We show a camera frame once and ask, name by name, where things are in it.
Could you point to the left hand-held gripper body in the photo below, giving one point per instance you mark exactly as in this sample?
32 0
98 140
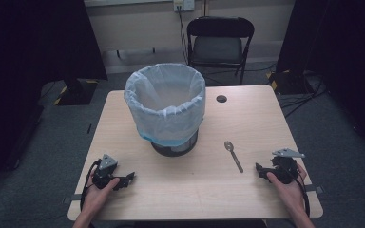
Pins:
105 172

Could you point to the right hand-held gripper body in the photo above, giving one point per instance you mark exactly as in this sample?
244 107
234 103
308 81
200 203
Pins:
285 167

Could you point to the metal spoon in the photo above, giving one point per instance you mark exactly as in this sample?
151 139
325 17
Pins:
233 155

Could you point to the black trash bin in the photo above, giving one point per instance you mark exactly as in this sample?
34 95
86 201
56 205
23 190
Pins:
175 146

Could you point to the bin with white liner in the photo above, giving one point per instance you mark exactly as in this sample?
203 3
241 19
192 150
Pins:
166 104

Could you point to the person's left hand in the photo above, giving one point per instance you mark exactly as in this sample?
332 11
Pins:
95 195

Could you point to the person's right hand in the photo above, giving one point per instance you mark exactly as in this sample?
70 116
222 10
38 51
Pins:
288 193

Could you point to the black table grommet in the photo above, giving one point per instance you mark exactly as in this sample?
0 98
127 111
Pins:
221 98

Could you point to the black stand base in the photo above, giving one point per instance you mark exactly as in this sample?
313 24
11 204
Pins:
76 91
290 82

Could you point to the black curtain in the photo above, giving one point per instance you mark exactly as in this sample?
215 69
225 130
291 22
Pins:
28 82
339 57

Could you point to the black folding chair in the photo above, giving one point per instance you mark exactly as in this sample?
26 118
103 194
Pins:
218 44

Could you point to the white wall socket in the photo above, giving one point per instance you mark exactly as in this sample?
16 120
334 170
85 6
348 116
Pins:
183 5

